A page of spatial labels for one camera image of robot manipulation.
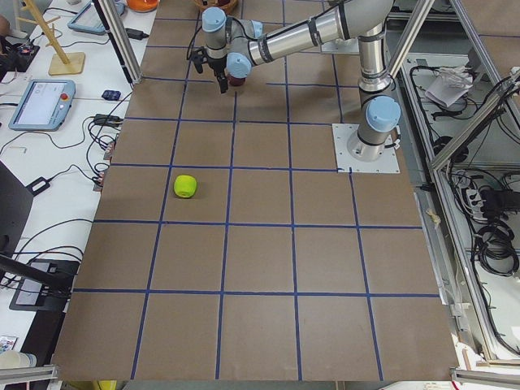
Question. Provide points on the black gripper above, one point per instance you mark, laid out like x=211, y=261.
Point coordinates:
x=217, y=66

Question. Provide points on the dark red apple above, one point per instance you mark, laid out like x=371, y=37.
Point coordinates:
x=236, y=81

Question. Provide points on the green apple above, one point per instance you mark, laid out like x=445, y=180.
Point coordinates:
x=185, y=186

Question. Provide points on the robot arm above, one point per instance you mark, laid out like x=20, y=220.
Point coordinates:
x=232, y=47

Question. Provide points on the wicker basket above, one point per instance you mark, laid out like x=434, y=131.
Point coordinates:
x=205, y=4

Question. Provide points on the black power adapter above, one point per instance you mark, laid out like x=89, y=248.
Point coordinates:
x=136, y=34

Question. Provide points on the small blue device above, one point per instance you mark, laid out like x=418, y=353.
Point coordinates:
x=111, y=95

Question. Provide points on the orange bucket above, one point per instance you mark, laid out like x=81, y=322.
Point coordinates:
x=142, y=6

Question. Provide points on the blue teach pendant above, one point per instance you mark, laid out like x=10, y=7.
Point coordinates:
x=44, y=106
x=87, y=20

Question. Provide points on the wooden stand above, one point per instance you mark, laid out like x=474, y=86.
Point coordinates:
x=62, y=63

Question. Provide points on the black monitor stand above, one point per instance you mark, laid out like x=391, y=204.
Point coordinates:
x=39, y=279

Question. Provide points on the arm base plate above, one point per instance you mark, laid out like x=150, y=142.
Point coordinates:
x=354, y=156

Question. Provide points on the aluminium frame post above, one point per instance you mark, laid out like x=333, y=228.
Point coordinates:
x=117, y=34

